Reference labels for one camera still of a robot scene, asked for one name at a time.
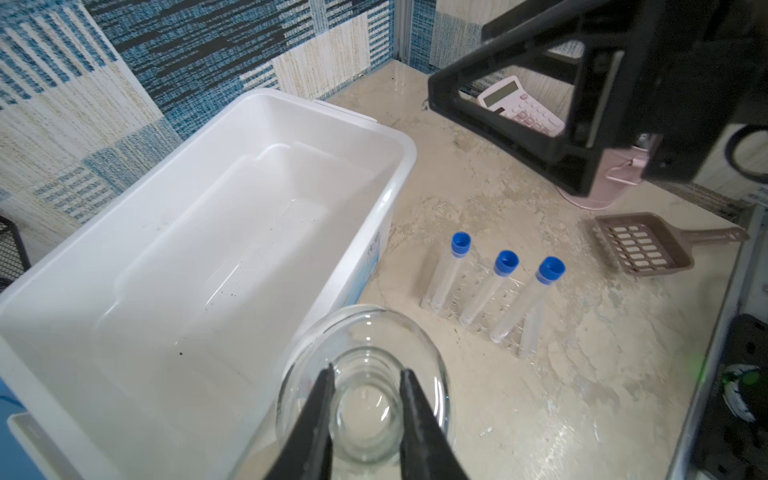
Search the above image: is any brown wooden tool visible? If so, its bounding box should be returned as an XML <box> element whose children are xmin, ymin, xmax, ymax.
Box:
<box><xmin>594</xmin><ymin>212</ymin><xmax>750</xmax><ymax>277</ymax></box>

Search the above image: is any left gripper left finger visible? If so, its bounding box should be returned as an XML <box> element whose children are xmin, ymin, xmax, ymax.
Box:
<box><xmin>264</xmin><ymin>364</ymin><xmax>335</xmax><ymax>480</ymax></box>

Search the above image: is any white plastic storage bin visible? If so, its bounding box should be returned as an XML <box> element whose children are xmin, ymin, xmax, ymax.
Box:
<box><xmin>1</xmin><ymin>89</ymin><xmax>417</xmax><ymax>479</ymax></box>

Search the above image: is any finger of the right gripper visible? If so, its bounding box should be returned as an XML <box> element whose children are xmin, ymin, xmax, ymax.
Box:
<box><xmin>427</xmin><ymin>1</ymin><xmax>660</xmax><ymax>197</ymax></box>

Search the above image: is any black wire shelf rack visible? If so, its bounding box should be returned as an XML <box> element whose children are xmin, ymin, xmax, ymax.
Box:
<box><xmin>0</xmin><ymin>217</ymin><xmax>31</xmax><ymax>291</ymax></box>

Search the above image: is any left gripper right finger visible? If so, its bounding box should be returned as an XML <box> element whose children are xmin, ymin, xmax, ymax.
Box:
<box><xmin>400</xmin><ymin>369</ymin><xmax>469</xmax><ymax>480</ymax></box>

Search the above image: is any glass flask with stopper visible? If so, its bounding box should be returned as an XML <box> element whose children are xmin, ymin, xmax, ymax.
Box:
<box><xmin>276</xmin><ymin>304</ymin><xmax>454</xmax><ymax>470</ymax></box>

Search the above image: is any blue plastic bin lid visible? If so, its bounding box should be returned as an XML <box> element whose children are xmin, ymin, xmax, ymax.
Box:
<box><xmin>0</xmin><ymin>382</ymin><xmax>45</xmax><ymax>480</ymax></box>

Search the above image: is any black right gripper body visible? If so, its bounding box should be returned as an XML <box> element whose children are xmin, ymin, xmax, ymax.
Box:
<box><xmin>631</xmin><ymin>1</ymin><xmax>767</xmax><ymax>183</ymax></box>

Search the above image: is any pink calculator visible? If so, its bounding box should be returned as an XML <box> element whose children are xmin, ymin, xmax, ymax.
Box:
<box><xmin>477</xmin><ymin>75</ymin><xmax>565</xmax><ymax>137</ymax></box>

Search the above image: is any blue capped test tube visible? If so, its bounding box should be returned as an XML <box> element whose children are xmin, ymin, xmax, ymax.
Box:
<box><xmin>421</xmin><ymin>231</ymin><xmax>472</xmax><ymax>313</ymax></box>
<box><xmin>490</xmin><ymin>256</ymin><xmax>566</xmax><ymax>343</ymax></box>
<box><xmin>459</xmin><ymin>250</ymin><xmax>520</xmax><ymax>326</ymax></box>

